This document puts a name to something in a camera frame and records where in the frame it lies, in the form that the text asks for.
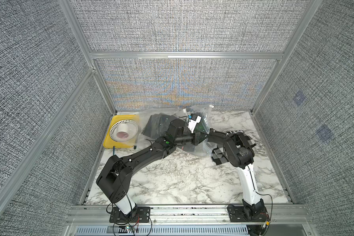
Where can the dark grey pinstripe shirt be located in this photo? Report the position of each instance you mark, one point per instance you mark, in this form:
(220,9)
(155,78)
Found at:
(199,129)

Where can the clear plastic vacuum bag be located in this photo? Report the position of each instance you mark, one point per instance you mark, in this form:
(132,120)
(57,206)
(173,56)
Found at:
(187,128)

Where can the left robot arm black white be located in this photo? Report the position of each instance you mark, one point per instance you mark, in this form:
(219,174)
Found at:
(114,179)

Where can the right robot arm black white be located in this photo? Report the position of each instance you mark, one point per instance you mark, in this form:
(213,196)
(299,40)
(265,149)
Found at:
(251,198)

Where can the black white checkered shirt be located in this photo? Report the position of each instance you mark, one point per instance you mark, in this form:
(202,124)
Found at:
(234,147)

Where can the white patterned bowl red inside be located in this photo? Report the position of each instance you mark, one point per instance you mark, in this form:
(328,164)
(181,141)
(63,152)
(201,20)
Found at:
(124,130)

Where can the yellow plastic tray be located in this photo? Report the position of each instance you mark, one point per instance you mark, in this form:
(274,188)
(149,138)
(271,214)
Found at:
(109,143)

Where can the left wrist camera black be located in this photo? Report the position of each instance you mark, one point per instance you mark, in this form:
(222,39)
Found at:
(176,128)

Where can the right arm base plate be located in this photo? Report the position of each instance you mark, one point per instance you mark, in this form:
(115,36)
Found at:
(239,214)

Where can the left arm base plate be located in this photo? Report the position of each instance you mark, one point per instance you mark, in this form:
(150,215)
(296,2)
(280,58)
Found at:
(140,215)

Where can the white slotted cable duct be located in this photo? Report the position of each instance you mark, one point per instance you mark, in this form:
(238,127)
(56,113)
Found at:
(164,230)

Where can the front aluminium rail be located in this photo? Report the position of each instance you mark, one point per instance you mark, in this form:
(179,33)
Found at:
(188,214)

